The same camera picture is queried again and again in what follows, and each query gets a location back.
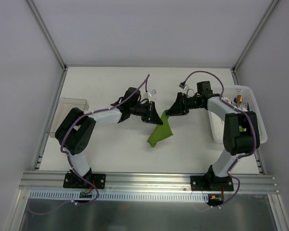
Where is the green paper napkin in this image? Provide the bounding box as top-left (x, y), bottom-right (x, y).
top-left (147, 110), bottom-right (173, 148)

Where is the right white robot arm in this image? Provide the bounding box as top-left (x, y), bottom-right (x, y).
top-left (166, 81), bottom-right (260, 191)

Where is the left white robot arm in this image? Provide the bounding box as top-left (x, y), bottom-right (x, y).
top-left (55, 87), bottom-right (163, 189)

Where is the copper spoon in basket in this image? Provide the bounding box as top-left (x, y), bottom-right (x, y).
top-left (236, 95), bottom-right (243, 104)

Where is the white plastic basket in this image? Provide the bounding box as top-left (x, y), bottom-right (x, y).
top-left (208, 85), bottom-right (268, 144)

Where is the clear plastic utensil box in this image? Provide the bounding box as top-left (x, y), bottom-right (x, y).
top-left (47, 98), bottom-right (89, 138)

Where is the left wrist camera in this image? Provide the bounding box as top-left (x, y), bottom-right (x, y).
top-left (144, 89), bottom-right (157, 102)

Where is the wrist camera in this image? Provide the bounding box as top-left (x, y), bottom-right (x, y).
top-left (179, 81), bottom-right (188, 91)
top-left (144, 89), bottom-right (157, 102)

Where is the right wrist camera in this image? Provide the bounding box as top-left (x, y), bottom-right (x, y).
top-left (179, 81), bottom-right (188, 91)

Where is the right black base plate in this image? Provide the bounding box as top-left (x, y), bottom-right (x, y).
top-left (190, 174), bottom-right (234, 192)

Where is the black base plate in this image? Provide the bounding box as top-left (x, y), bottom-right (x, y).
top-left (190, 174), bottom-right (234, 192)
top-left (63, 171), bottom-right (106, 189)

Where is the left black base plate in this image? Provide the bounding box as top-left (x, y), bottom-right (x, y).
top-left (63, 171), bottom-right (106, 189)

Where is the aluminium rail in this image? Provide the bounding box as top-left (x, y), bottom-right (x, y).
top-left (19, 170), bottom-right (280, 194)

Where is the white slotted cable duct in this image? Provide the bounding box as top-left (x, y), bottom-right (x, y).
top-left (29, 190), bottom-right (209, 203)

